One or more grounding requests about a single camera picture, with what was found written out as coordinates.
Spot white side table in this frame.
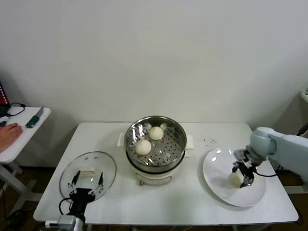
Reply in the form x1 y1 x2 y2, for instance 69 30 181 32
0 106 52 210

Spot bare person hand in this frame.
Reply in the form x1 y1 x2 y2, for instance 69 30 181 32
0 122 24 153

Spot white round plate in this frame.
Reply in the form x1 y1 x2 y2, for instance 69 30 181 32
202 147 267 208

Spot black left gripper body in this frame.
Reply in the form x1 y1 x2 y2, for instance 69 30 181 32
66 187 95 218

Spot white steamed baozi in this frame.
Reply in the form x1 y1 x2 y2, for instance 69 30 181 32
135 140 153 155
149 126 165 141
229 172 243 189

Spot green handled knife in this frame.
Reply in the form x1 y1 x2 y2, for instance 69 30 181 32
26 105 45 128

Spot white electric cooking pot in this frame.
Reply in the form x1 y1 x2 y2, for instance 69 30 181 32
127 149 187 187

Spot glass lid with beige handle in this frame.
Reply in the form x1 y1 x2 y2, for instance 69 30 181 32
59 151 117 205

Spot white shelf edge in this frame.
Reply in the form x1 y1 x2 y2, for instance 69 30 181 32
299 88 308 109

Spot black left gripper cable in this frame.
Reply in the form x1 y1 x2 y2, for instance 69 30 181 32
59 197 74 217

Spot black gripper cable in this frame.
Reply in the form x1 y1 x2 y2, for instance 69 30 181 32
254 171 278 178
59 197 74 217

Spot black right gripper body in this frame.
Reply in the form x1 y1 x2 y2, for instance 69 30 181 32
237 160 256 180

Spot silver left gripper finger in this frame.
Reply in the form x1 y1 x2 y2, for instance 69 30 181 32
68 170 81 194
87 171 104 196

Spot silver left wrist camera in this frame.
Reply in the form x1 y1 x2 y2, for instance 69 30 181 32
44 215 77 231

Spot stainless steel steamer basket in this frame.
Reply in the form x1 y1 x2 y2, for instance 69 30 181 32
117 115 195 169

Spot scattered dark crumbs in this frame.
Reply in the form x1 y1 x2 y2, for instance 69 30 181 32
197 137 218 146

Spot red notebook with white dots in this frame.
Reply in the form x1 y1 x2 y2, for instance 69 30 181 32
0 79 12 108

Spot thin black cable loop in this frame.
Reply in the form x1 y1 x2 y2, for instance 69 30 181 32
7 102 27 116

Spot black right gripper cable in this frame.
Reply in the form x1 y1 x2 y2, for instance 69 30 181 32
254 171 278 178

